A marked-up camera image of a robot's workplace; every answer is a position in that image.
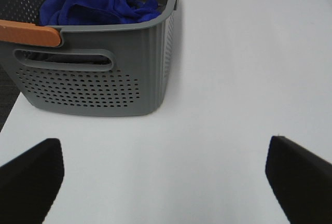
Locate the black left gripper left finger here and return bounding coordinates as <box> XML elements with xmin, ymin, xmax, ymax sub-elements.
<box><xmin>1</xmin><ymin>138</ymin><xmax>64</xmax><ymax>223</ymax></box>

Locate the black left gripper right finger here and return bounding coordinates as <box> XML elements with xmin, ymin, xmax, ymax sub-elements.
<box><xmin>265</xmin><ymin>136</ymin><xmax>331</xmax><ymax>223</ymax></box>

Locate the blue microfibre towel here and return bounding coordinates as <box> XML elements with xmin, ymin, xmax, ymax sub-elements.
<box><xmin>39</xmin><ymin>0</ymin><xmax>161</xmax><ymax>26</ymax></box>

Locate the grey perforated plastic basket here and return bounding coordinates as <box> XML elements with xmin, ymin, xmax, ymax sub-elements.
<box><xmin>1</xmin><ymin>0</ymin><xmax>179</xmax><ymax>117</ymax></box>

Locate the orange basket handle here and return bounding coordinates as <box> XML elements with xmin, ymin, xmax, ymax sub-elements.
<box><xmin>1</xmin><ymin>20</ymin><xmax>61</xmax><ymax>47</ymax></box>

